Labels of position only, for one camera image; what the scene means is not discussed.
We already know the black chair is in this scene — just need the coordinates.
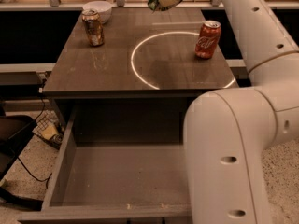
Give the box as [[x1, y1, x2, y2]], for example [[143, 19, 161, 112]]
[[0, 107, 42, 211]]

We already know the open grey top drawer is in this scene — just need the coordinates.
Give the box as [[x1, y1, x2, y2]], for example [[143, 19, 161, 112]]
[[20, 99, 192, 224]]

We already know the wire basket with items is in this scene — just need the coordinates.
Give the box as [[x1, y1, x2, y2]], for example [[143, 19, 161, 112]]
[[34, 110, 64, 150]]

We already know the brown gold soda can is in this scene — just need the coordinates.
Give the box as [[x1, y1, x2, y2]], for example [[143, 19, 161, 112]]
[[82, 9, 104, 47]]

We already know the grey cabinet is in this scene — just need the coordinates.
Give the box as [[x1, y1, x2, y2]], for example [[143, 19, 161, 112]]
[[44, 7, 237, 123]]

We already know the red cola can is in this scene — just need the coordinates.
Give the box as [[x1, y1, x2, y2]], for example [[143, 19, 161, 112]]
[[195, 21, 221, 59]]

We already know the white bowl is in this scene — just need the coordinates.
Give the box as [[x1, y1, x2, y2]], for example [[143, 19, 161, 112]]
[[83, 1, 112, 24]]

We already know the black floor cable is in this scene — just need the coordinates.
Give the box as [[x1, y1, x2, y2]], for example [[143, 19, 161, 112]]
[[17, 77, 53, 189]]

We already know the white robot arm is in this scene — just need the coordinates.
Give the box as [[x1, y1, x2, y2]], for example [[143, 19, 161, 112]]
[[184, 0, 299, 224]]

